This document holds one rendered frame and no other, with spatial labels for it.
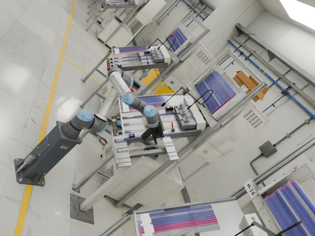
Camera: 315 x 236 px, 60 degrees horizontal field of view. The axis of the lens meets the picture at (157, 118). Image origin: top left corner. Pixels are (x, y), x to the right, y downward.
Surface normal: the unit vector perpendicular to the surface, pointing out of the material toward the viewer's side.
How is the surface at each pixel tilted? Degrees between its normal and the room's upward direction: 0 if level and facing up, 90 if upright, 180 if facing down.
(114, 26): 90
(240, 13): 90
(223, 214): 44
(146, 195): 90
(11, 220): 0
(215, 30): 90
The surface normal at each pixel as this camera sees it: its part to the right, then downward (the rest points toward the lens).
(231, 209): 0.03, -0.82
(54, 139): -0.58, -0.30
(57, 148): 0.40, 0.71
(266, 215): -0.68, -0.51
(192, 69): 0.18, 0.57
